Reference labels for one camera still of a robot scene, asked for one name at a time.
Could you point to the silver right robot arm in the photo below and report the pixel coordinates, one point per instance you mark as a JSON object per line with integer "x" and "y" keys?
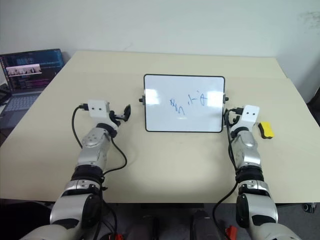
{"x": 247, "y": 152}

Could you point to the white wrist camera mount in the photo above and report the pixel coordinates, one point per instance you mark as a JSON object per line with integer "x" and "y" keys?
{"x": 98, "y": 108}
{"x": 250, "y": 114}

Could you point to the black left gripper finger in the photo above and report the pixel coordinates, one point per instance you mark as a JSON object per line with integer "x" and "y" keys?
{"x": 128, "y": 109}
{"x": 125, "y": 118}

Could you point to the black framed whiteboard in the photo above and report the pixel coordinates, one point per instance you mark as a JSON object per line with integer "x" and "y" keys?
{"x": 183, "y": 102}

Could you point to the yellow and black eraser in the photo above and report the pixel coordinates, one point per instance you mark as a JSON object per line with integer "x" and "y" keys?
{"x": 266, "y": 130}

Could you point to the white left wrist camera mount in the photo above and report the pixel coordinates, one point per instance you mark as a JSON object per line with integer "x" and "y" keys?
{"x": 98, "y": 108}

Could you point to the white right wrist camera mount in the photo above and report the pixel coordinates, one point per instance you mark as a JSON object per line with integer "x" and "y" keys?
{"x": 250, "y": 114}

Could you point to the red clip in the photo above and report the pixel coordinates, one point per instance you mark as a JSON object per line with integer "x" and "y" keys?
{"x": 117, "y": 236}
{"x": 231, "y": 232}

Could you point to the dark rounded shape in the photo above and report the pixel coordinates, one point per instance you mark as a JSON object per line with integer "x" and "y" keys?
{"x": 202, "y": 225}

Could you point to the black caster wheel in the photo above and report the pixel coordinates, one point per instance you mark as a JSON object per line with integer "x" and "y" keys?
{"x": 307, "y": 207}

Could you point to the open grey laptop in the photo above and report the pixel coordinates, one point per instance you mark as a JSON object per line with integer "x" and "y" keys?
{"x": 27, "y": 72}

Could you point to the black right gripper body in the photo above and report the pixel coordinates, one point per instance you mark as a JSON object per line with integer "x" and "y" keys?
{"x": 232, "y": 120}

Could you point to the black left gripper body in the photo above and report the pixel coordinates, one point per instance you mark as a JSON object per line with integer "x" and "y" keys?
{"x": 117, "y": 116}

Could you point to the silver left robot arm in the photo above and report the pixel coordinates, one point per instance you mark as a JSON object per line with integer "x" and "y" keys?
{"x": 93, "y": 152}

